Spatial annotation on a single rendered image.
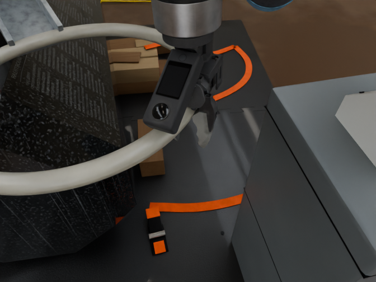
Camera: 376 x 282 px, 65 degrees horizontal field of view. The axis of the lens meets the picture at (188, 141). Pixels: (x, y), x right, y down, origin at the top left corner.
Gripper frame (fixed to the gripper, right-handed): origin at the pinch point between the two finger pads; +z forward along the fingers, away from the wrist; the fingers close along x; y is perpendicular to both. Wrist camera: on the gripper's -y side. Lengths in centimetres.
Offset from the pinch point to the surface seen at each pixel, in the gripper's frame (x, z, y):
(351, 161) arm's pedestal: -27.6, 3.8, 9.3
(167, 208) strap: 28, 82, 29
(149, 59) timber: 78, 57, 108
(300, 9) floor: 8, 76, 263
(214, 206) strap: 8, 83, 39
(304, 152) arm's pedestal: -19.7, 5.3, 10.2
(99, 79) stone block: 49, 18, 32
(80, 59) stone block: 55, 12, 33
